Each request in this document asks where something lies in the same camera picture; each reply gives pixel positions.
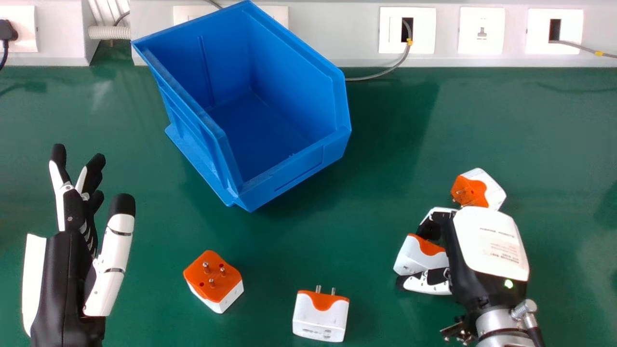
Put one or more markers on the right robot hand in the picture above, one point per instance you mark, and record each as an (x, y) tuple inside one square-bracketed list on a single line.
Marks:
[(487, 250)]

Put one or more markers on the white-and-orange plug adapter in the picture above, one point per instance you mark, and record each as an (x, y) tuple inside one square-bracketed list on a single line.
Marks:
[(321, 315), (477, 189), (417, 255), (213, 281)]

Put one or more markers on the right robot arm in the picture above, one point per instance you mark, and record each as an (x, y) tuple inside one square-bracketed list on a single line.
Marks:
[(501, 327)]

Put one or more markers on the blue plastic bin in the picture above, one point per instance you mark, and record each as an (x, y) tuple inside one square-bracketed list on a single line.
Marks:
[(250, 106)]

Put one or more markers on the white wall socket plate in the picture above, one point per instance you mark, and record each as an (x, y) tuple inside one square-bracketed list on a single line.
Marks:
[(407, 30), (554, 31), (21, 26), (481, 31)]

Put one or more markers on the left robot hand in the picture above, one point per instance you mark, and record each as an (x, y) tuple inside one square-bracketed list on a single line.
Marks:
[(58, 270)]

